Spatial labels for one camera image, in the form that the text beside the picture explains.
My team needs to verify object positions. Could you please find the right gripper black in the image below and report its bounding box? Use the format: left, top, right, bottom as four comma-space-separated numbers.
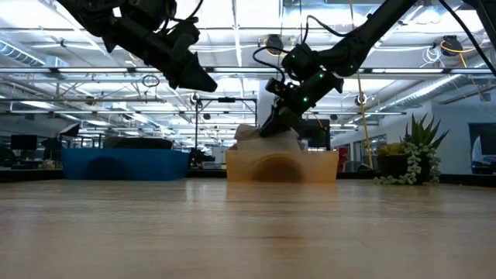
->
258, 69, 344, 139

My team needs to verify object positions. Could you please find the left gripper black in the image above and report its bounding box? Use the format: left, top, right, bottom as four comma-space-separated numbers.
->
112, 15, 218, 93

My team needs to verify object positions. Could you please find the beige baseball cap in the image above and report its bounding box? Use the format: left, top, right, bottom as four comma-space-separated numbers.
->
232, 123, 304, 153

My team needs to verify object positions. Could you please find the large black monitor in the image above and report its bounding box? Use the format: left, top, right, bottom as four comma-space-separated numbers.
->
300, 119, 331, 151

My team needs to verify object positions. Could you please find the black metal stand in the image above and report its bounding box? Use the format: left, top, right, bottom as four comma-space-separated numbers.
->
195, 96, 259, 166

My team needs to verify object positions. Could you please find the orange translucent plastic bin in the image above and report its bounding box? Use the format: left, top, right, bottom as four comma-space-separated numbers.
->
226, 149, 340, 184

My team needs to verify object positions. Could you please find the red object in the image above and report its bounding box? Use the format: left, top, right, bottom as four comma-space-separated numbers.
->
336, 146, 350, 172

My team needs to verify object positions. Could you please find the blue plastic bin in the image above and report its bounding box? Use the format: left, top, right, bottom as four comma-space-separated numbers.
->
61, 148, 190, 182

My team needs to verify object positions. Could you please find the potted succulent plant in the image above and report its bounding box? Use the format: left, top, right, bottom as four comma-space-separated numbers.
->
374, 112, 450, 186

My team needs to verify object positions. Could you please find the black desk monitor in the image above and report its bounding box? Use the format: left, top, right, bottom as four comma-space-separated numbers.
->
10, 134, 39, 151

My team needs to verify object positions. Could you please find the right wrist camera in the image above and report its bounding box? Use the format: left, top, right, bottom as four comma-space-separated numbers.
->
264, 76, 290, 98

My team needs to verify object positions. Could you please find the black ceiling cable reel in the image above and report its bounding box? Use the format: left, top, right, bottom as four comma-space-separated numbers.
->
439, 34, 465, 58
264, 33, 286, 56

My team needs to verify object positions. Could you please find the yellow hanging cable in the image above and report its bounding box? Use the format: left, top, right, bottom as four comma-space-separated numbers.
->
347, 0, 374, 170

